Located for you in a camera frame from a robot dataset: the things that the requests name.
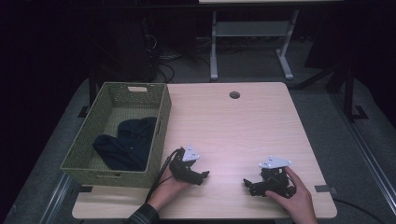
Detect grey tape strip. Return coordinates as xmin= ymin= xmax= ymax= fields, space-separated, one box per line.
xmin=314 ymin=184 xmax=338 ymax=194

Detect green woven basket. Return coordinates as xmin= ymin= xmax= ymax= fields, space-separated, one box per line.
xmin=59 ymin=81 xmax=173 ymax=189

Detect metal floor rail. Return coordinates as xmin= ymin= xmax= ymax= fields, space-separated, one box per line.
xmin=38 ymin=172 xmax=75 ymax=224
xmin=329 ymin=91 xmax=396 ymax=217

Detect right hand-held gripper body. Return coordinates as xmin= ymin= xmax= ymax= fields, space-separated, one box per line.
xmin=257 ymin=155 xmax=297 ymax=200

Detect dark cloth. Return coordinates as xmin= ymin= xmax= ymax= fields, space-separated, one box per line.
xmin=92 ymin=116 xmax=158 ymax=173

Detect person's right hand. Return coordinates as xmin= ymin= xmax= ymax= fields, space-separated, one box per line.
xmin=264 ymin=166 xmax=319 ymax=224

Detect person's left hand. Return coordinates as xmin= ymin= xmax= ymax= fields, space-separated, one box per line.
xmin=148 ymin=163 xmax=191 ymax=213

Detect bundle of floor cables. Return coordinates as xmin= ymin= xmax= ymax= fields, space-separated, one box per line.
xmin=141 ymin=32 xmax=213 ymax=84

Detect black metal stand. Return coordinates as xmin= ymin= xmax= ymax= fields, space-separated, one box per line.
xmin=292 ymin=60 xmax=370 ymax=123
xmin=77 ymin=73 xmax=98 ymax=119

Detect white metal table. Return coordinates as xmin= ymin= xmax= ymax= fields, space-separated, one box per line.
xmin=198 ymin=0 xmax=344 ymax=81

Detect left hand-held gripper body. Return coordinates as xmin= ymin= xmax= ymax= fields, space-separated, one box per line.
xmin=168 ymin=143 xmax=204 ymax=187

